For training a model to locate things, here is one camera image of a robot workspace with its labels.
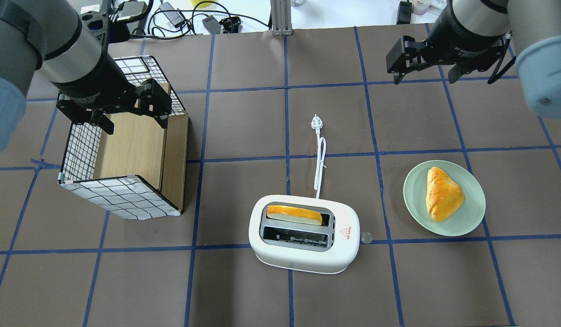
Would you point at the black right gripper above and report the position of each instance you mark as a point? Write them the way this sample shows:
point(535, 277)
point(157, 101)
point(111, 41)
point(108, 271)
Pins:
point(462, 42)

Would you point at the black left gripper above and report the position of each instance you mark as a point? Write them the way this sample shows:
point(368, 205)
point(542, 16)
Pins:
point(95, 79)

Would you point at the white two-slot toaster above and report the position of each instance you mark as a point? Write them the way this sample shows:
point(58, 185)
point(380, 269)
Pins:
point(326, 249)

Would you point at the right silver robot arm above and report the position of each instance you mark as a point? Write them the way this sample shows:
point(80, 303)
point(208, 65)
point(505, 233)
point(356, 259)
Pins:
point(532, 29)

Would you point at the bread slice in toaster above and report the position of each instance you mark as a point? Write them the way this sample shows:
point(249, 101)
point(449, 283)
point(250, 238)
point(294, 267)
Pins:
point(294, 214)

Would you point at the black power adapter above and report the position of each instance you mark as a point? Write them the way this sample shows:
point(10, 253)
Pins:
point(404, 13)

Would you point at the white purple jar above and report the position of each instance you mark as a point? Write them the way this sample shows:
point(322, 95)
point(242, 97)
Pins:
point(420, 7)

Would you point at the golden pastry on plate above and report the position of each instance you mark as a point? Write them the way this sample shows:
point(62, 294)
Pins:
point(443, 196)

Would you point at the green round plate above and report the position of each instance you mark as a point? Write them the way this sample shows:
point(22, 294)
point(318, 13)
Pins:
point(465, 220)

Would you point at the aluminium frame post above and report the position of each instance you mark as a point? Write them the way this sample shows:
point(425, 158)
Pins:
point(281, 23)

